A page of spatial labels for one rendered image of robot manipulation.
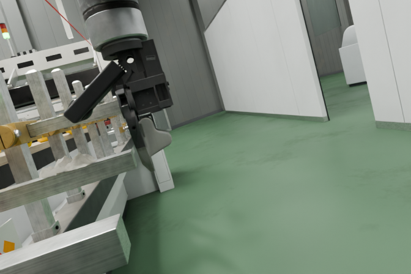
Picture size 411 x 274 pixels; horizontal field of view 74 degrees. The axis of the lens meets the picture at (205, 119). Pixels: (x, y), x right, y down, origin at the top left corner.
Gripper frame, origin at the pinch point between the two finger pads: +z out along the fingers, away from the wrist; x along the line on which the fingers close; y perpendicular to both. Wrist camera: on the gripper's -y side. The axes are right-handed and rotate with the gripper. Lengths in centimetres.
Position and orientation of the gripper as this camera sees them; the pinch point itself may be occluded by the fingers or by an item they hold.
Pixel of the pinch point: (146, 165)
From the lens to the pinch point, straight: 48.4
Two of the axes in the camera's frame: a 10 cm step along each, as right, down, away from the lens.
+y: 9.4, -2.9, 1.7
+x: -1.9, -0.5, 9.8
